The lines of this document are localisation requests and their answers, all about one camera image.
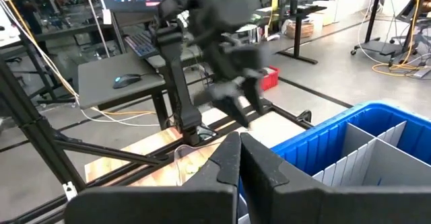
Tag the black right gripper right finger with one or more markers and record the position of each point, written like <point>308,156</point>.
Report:
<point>336,207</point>

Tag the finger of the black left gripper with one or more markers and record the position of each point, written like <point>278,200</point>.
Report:
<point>254,93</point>
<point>234,108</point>

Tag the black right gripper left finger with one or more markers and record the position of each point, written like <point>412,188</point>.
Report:
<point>168,204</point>

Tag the long grey slotted divider sheet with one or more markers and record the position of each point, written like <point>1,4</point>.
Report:
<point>343,170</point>

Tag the blue plastic bin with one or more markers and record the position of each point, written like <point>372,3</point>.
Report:
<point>303,150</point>

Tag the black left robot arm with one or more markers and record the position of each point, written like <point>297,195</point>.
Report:
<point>178,93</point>

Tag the red plastic crate with devices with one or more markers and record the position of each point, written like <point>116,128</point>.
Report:
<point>271,81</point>

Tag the black standing desk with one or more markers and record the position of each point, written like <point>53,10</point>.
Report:
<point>298,35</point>

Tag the wicker basket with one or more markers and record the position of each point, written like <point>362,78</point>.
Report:
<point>299,30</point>

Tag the black keyboard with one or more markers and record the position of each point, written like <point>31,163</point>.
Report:
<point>141,44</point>

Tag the white box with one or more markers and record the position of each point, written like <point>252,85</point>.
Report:
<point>325,13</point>

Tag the black computer mouse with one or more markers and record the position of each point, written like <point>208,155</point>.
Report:
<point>126,80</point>

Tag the grey folding table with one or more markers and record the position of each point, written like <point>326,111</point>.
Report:
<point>101,82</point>

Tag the silver metal bracket plate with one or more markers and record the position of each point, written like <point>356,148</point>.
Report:
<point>70,191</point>

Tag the black desk frame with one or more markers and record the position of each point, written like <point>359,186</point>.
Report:
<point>373,15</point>

